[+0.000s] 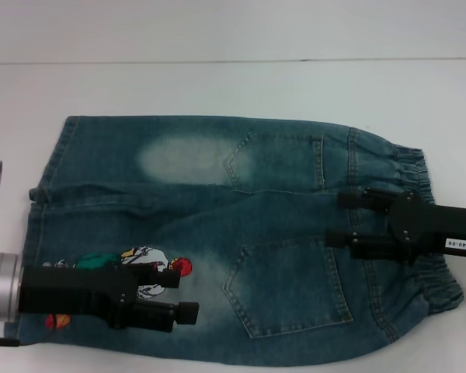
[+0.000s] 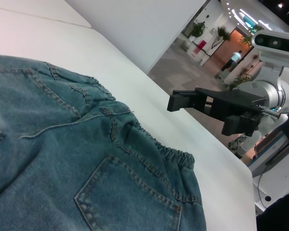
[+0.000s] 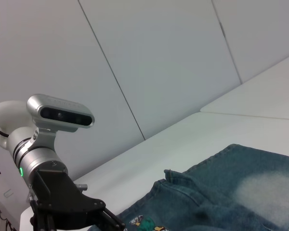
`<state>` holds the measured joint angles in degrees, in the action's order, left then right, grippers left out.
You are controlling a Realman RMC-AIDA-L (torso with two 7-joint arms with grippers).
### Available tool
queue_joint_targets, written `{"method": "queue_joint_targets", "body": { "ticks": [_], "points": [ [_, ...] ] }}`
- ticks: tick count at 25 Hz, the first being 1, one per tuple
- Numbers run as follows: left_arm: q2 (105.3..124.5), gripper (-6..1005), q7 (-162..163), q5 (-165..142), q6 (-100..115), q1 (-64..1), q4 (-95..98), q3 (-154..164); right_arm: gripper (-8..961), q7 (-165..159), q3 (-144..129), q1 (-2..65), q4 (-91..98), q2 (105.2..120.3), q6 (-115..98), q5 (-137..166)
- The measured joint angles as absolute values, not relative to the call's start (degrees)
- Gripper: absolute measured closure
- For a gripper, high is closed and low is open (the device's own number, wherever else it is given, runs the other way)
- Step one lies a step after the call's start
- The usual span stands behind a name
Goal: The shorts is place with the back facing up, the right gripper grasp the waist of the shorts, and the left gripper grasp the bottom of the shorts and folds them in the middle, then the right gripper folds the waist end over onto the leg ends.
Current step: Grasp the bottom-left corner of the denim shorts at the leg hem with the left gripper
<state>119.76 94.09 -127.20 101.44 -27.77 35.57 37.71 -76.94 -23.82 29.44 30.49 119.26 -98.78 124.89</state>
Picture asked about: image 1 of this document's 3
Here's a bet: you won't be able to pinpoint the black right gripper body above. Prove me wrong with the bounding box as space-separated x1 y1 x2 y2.
387 190 466 267

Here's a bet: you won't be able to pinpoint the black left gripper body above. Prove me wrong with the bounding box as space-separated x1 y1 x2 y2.
18 265 136 330

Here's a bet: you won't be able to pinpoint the blue denim shorts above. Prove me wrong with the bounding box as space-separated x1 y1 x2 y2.
17 114 465 364

